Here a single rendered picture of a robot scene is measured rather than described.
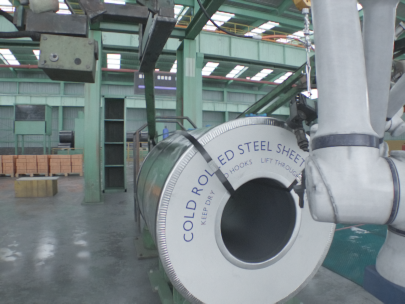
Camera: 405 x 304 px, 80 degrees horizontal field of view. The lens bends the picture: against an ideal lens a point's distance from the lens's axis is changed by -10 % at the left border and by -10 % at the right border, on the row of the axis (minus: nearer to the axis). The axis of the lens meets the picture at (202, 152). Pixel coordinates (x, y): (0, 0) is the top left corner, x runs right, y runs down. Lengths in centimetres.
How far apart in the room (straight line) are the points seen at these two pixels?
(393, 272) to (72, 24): 119
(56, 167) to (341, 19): 1160
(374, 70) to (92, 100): 556
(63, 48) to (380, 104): 104
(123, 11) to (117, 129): 665
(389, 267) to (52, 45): 115
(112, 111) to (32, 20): 671
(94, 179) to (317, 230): 488
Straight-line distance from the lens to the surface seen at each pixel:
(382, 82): 90
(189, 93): 625
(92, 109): 597
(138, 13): 115
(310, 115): 158
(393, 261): 70
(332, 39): 71
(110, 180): 773
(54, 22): 111
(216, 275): 157
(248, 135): 148
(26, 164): 1232
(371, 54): 89
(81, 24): 110
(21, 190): 733
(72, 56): 102
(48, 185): 714
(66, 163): 1184
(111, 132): 769
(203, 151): 134
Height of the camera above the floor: 120
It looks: 1 degrees down
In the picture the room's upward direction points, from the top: straight up
